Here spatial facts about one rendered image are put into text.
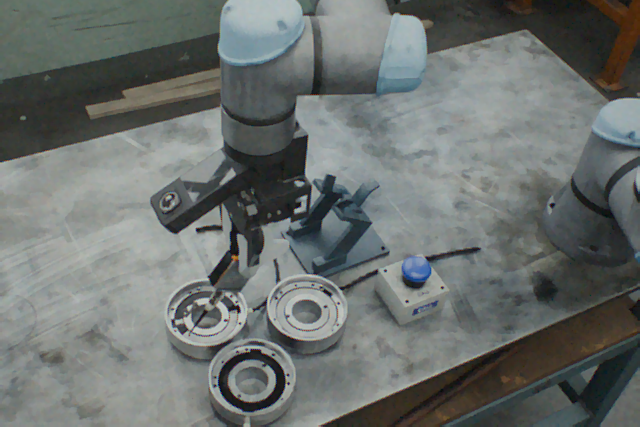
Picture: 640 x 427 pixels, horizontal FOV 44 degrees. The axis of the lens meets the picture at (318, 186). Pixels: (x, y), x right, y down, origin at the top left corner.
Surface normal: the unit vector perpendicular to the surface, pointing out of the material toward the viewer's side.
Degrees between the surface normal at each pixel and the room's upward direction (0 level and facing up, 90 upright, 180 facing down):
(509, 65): 0
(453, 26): 0
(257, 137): 90
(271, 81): 90
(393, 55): 55
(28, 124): 0
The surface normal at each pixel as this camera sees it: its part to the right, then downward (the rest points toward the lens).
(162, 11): 0.46, 0.66
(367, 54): 0.15, 0.16
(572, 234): -0.68, 0.20
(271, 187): 0.07, -0.70
